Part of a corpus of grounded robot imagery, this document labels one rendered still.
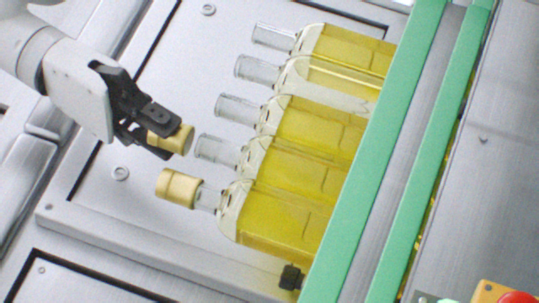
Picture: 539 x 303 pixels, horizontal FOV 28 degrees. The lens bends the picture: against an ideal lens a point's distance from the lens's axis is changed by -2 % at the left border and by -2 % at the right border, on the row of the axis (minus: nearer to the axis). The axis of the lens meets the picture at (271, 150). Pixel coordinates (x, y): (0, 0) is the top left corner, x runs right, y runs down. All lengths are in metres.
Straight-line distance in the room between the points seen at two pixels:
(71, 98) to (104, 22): 0.26
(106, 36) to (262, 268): 0.40
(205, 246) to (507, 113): 0.40
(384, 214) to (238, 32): 0.52
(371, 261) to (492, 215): 0.12
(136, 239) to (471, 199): 0.44
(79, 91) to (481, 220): 0.47
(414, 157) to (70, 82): 0.40
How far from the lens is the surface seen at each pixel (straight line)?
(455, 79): 1.12
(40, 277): 1.32
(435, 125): 1.08
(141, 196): 1.32
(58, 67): 1.23
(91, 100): 1.21
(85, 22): 1.52
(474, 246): 0.99
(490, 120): 1.07
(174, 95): 1.40
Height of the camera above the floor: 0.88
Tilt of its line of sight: 9 degrees up
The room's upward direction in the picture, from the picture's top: 72 degrees counter-clockwise
